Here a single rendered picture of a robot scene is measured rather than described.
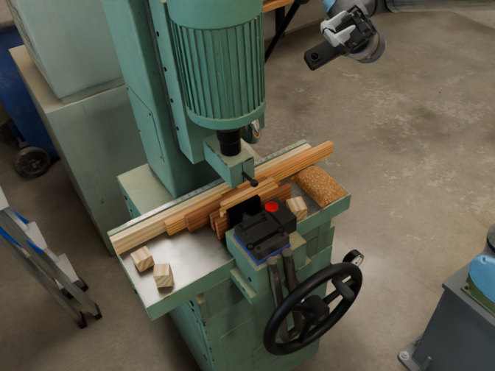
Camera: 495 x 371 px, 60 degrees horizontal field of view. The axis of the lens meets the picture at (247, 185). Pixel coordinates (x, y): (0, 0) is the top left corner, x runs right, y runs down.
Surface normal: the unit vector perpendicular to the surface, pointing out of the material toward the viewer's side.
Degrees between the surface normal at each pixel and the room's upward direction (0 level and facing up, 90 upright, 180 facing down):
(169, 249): 0
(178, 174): 90
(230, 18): 90
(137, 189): 0
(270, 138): 0
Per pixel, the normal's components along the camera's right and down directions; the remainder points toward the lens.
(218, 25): 0.11, 0.69
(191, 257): -0.06, -0.72
